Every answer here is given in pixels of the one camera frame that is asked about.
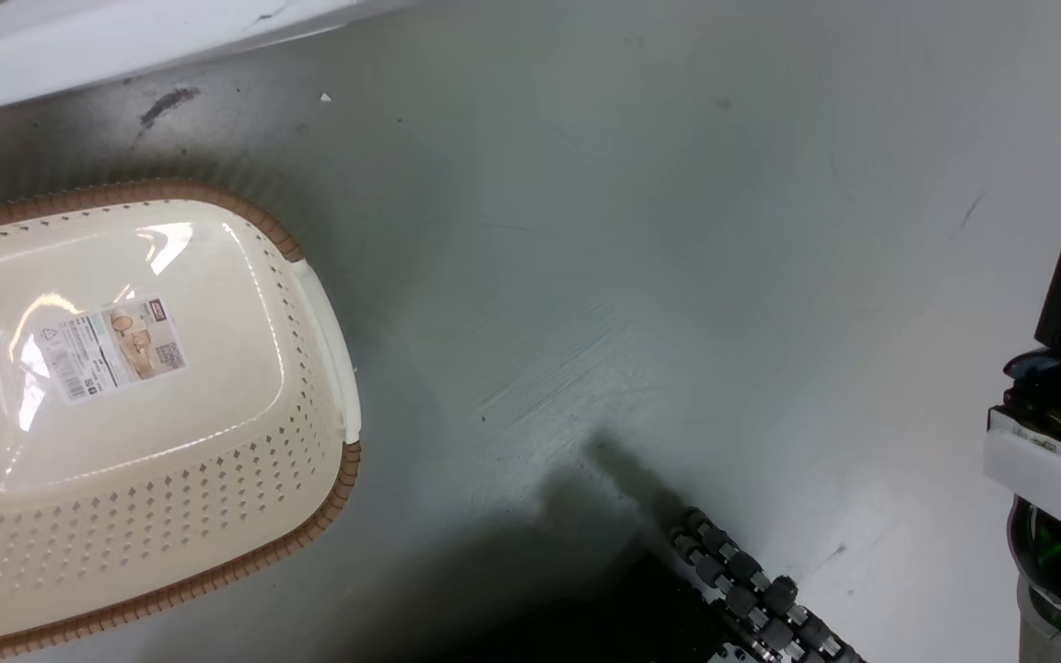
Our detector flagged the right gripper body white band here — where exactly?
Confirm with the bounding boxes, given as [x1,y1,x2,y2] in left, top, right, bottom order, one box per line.
[984,348,1061,532]

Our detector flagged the cream perforated laundry basket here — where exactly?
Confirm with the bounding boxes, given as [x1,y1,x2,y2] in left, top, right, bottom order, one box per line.
[0,180,364,662]

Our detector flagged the black omni wheel with rollers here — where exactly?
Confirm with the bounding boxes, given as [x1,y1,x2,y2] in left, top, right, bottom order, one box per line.
[669,507,869,663]

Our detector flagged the paper product label sticker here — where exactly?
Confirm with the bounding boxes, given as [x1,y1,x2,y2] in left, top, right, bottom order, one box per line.
[36,296,189,404]

